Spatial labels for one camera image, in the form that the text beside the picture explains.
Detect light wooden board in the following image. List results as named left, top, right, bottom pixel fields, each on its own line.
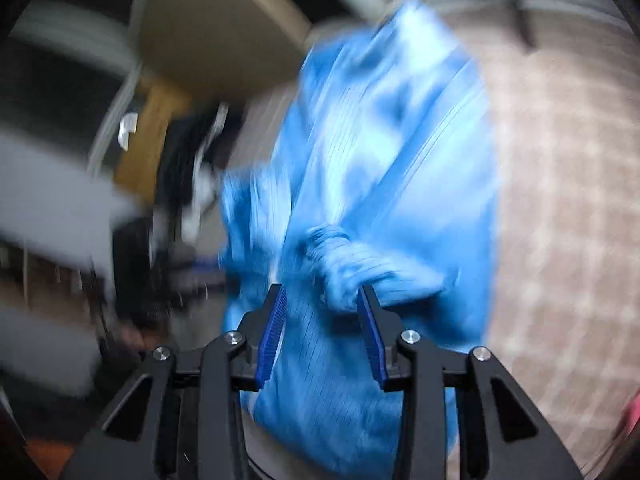
left=132, top=0, right=311, bottom=98

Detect black clothes pile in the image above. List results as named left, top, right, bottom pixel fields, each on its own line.
left=155, top=105, right=246, bottom=241

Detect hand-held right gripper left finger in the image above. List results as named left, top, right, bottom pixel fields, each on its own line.
left=60, top=284, right=290, bottom=480

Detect yellow cardboard box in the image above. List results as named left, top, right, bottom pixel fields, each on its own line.
left=112, top=80, right=193, bottom=206

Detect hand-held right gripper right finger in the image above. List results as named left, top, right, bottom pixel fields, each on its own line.
left=356, top=284, right=583, bottom=480

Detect white plastic hook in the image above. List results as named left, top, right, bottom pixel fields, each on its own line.
left=119, top=112, right=139, bottom=151

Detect blue pinstriped coat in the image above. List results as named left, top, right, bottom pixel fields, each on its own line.
left=217, top=0, right=501, bottom=480

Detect pink plaid blanket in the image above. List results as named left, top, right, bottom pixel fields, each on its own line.
left=240, top=0, right=640, bottom=476

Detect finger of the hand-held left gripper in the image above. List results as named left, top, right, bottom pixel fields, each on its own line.
left=167, top=252, right=228, bottom=293

